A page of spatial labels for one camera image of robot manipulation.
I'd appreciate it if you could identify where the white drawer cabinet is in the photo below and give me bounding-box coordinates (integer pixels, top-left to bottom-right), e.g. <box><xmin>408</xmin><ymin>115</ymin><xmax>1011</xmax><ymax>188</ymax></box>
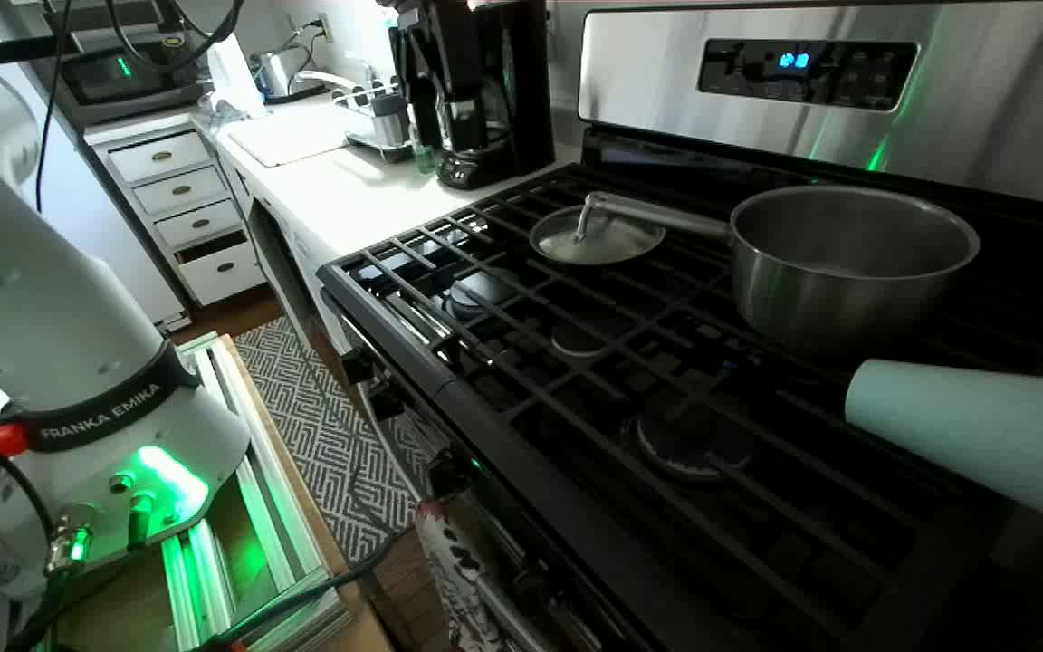
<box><xmin>82</xmin><ymin>113</ymin><xmax>267</xmax><ymax>311</ymax></box>

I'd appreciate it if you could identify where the aluminium rail frame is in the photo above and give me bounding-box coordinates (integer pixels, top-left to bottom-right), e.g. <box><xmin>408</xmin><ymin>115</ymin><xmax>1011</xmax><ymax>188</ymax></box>
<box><xmin>153</xmin><ymin>330</ymin><xmax>352</xmax><ymax>652</ymax></box>

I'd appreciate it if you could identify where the silver electric kettle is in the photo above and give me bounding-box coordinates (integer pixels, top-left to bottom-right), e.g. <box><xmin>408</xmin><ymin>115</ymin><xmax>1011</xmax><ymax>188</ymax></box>
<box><xmin>255</xmin><ymin>43</ymin><xmax>321</xmax><ymax>107</ymax></box>

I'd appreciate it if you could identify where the small glass jar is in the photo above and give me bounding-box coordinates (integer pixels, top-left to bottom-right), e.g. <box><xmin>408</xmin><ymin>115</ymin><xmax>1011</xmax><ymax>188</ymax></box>
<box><xmin>369</xmin><ymin>83</ymin><xmax>415</xmax><ymax>157</ymax></box>

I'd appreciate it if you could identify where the stainless steel saucepan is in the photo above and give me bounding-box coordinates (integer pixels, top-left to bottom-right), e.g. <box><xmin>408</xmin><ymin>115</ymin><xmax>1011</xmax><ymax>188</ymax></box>
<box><xmin>576</xmin><ymin>183</ymin><xmax>986</xmax><ymax>357</ymax></box>

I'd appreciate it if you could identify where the round silver lid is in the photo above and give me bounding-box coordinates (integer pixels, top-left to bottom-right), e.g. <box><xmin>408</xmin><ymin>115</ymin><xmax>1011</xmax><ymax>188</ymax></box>
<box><xmin>524</xmin><ymin>204</ymin><xmax>671</xmax><ymax>272</ymax></box>

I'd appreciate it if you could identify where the white cutting board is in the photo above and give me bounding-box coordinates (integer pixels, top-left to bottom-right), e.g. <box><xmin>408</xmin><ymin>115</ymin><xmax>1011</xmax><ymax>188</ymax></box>
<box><xmin>224</xmin><ymin>107</ymin><xmax>361</xmax><ymax>173</ymax></box>

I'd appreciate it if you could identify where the black round burner cap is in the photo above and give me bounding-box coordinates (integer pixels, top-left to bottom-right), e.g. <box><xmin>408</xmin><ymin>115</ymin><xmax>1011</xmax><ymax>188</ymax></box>
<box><xmin>635</xmin><ymin>395</ymin><xmax>759</xmax><ymax>485</ymax></box>
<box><xmin>445</xmin><ymin>268</ymin><xmax>524</xmax><ymax>318</ymax></box>

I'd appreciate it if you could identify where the grey patterned floor rug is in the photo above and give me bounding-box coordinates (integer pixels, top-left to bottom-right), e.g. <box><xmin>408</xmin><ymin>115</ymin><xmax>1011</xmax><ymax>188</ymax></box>
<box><xmin>233</xmin><ymin>314</ymin><xmax>427</xmax><ymax>570</ymax></box>

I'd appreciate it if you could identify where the black cast iron stove grate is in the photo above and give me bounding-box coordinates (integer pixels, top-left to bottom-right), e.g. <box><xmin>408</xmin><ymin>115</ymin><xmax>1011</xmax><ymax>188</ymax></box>
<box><xmin>343</xmin><ymin>161</ymin><xmax>1043</xmax><ymax>650</ymax></box>

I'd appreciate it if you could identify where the black coffee maker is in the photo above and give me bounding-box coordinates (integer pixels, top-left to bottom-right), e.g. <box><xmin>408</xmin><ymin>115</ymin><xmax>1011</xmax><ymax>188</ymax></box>
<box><xmin>387</xmin><ymin>0</ymin><xmax>558</xmax><ymax>191</ymax></box>

